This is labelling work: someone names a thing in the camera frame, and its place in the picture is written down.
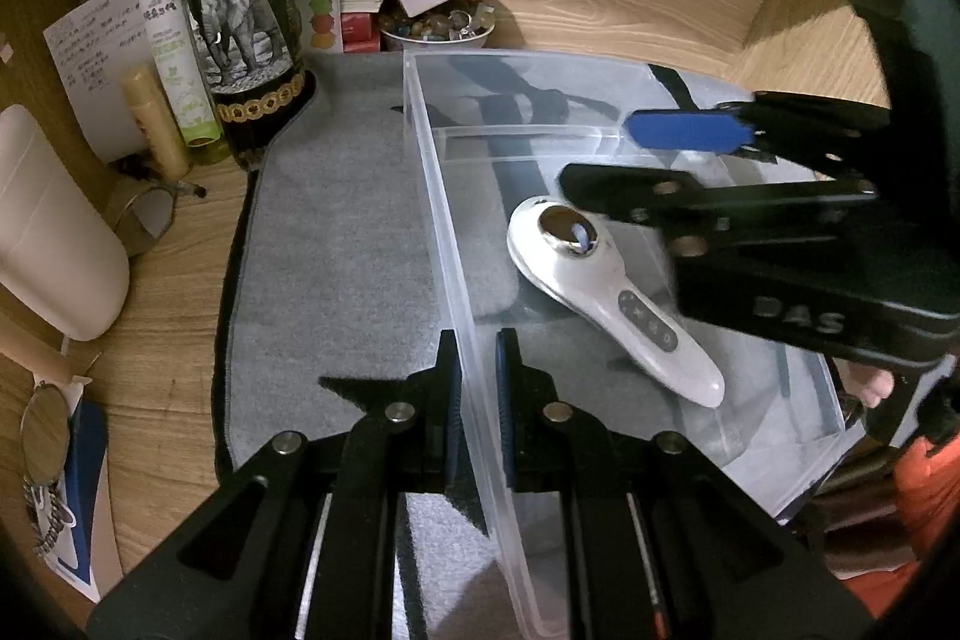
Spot white handheld facial massager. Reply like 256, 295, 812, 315
506, 197, 726, 409

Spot clear plastic storage bin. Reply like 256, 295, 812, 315
404, 50, 850, 638

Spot person's hand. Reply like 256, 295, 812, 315
835, 359, 895, 409

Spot orange jacket sleeve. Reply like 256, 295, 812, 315
846, 437, 958, 619

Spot blue white booklet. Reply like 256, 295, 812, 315
41, 399, 124, 603

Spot white bowl of stones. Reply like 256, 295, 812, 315
377, 2, 496, 52

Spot round glasses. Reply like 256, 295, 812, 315
20, 351, 107, 487

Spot grey rug with letters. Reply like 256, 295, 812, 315
215, 52, 844, 638

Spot roll of clear tape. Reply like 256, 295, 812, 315
103, 177, 178, 259

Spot yellow lip balm tube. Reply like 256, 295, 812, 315
121, 64, 192, 182

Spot green spray bottle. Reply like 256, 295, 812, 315
137, 0, 228, 166

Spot white handwritten note paper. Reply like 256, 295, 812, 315
44, 0, 153, 163

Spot metal chain bracelet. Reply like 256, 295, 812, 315
21, 477, 77, 559

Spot pink mug with handle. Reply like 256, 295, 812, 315
2, 106, 130, 342

